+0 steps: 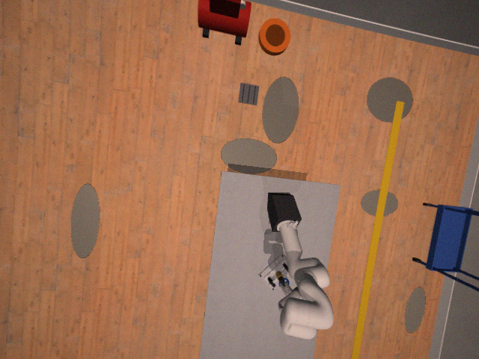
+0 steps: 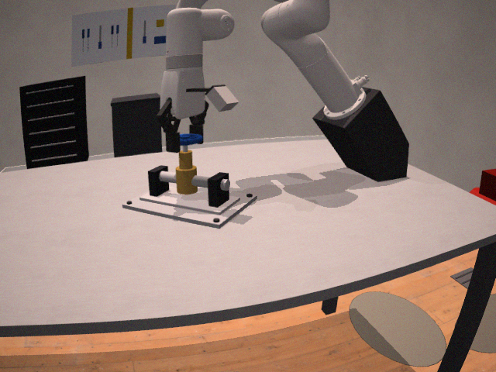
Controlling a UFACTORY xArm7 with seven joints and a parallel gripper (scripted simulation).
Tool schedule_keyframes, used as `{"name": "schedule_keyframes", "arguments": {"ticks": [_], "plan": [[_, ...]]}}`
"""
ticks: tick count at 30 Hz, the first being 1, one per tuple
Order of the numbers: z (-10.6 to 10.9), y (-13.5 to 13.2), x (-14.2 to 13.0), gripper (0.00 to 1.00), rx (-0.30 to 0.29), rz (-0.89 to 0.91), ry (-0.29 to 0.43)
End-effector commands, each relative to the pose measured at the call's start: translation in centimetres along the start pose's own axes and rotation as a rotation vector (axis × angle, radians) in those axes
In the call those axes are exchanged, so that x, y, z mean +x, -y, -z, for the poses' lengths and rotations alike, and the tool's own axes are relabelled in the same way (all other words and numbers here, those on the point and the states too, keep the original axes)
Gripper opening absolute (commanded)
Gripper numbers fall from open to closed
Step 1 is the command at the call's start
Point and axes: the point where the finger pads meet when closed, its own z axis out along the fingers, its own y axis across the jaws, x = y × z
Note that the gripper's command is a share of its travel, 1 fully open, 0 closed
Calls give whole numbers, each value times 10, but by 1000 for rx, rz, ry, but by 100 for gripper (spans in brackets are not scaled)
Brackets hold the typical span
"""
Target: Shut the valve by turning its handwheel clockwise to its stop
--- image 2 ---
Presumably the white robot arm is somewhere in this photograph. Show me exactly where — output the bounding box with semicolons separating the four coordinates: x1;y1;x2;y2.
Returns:
166;0;370;120

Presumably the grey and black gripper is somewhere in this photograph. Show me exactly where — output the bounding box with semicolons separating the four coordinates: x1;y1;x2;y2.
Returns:
157;67;209;153

